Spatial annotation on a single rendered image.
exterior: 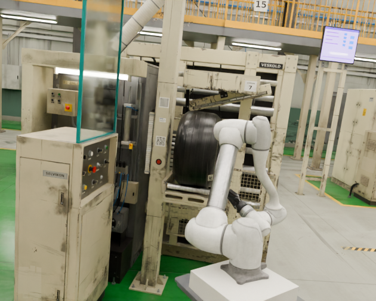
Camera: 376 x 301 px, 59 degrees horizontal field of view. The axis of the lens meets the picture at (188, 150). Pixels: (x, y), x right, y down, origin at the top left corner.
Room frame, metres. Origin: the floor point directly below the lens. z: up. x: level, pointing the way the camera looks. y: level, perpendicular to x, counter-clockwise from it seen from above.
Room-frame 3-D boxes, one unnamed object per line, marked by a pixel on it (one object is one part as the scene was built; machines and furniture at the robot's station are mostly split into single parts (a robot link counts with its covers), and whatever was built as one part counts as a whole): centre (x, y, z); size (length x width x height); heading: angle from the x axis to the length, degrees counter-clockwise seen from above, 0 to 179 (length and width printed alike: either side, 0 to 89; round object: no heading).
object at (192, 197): (2.40, -0.03, 0.84); 0.36 x 0.09 x 0.06; 82
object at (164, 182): (2.57, 0.12, 0.90); 0.40 x 0.03 x 0.10; 172
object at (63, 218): (2.09, 0.73, 0.63); 0.56 x 0.41 x 1.27; 172
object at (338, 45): (5.78, -2.29, 2.60); 0.60 x 0.05 x 0.55; 95
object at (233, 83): (2.82, -0.22, 1.71); 0.61 x 0.25 x 0.15; 82
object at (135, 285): (2.56, 0.20, 0.02); 0.27 x 0.27 x 0.04; 82
